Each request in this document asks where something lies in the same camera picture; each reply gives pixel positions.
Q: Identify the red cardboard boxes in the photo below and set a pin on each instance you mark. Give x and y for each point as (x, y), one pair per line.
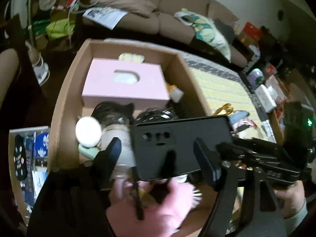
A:
(249, 33)

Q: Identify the orange plastic clip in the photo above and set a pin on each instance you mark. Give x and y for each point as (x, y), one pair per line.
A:
(223, 109)

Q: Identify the white bristle brush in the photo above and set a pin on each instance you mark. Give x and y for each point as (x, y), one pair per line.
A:
(196, 196)

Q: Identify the white round band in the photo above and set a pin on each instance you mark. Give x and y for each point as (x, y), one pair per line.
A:
(184, 19)

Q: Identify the bin of printed socks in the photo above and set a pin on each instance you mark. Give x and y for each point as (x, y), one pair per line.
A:
(27, 163)

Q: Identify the purple green toy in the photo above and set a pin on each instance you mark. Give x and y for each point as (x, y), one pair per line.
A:
(255, 76)

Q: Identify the green bag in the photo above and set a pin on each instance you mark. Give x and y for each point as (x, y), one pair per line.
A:
(56, 28)

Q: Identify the cardboard box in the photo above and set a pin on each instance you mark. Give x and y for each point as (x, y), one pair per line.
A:
(66, 103)

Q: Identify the dark clear jar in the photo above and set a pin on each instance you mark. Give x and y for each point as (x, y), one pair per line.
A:
(111, 113)

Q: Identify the white wet wipes pack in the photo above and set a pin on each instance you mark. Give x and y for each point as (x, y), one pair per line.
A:
(265, 98)

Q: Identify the mint green plastic item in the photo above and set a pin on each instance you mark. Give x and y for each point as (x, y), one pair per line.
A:
(87, 151)

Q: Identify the brown sofa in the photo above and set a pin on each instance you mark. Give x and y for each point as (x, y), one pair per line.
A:
(172, 5)

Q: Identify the grey patterned mat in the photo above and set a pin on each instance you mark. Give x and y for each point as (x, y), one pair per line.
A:
(209, 59)

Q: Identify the blue grey pencil case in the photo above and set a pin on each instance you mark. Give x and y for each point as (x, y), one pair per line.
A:
(239, 117)

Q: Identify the brown cushion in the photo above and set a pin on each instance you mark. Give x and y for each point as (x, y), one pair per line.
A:
(123, 2)

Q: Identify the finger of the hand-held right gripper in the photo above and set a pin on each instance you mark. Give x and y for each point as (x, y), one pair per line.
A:
(271, 174)
(266, 148)

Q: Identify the small white orange bottle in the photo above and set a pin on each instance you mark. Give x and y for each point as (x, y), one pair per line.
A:
(175, 92)

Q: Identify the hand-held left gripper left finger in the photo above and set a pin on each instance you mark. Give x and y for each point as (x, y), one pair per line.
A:
(115, 150)

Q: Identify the brown chair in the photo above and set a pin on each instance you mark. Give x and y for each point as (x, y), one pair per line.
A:
(8, 74)

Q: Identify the yellow checked tablecloth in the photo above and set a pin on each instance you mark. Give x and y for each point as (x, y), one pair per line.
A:
(222, 88)

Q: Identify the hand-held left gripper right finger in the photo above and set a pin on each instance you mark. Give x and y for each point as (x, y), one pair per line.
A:
(206, 163)

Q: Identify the person's right hand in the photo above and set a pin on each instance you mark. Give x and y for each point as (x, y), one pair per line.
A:
(293, 200)

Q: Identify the pink tissue box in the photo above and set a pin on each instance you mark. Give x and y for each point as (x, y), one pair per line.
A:
(103, 88)

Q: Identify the white plastic bottle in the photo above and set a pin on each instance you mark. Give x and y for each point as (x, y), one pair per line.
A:
(88, 132)

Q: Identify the pile of snack packets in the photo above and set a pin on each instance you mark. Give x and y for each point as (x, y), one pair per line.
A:
(276, 84)

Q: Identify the pink black patterned cloth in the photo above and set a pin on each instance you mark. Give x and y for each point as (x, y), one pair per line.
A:
(246, 124)

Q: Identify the printed paper sheet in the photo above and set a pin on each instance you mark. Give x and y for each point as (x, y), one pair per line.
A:
(103, 17)

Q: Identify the dark grey cushion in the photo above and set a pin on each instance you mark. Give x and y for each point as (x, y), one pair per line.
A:
(224, 30)

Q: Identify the black phone case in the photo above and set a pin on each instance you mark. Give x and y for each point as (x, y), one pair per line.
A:
(177, 138)

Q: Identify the green white printed pillow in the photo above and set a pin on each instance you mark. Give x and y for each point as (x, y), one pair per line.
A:
(209, 34)

